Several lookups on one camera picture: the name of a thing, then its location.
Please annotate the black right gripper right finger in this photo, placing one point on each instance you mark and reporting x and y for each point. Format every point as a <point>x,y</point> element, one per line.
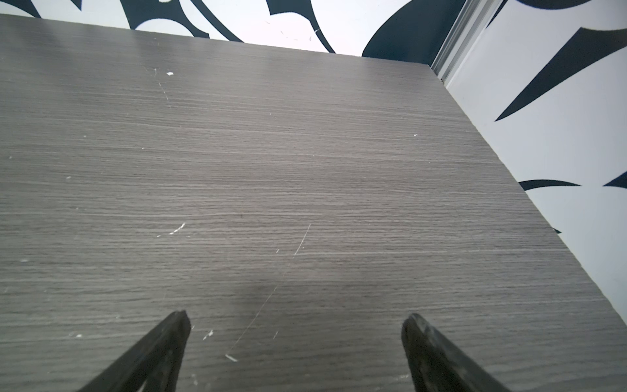
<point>436,364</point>

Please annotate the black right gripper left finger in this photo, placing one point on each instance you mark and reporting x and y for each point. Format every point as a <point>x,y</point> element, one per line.
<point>152,364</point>

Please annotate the aluminium corner frame post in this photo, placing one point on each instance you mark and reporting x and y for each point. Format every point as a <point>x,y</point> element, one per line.
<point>474,17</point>

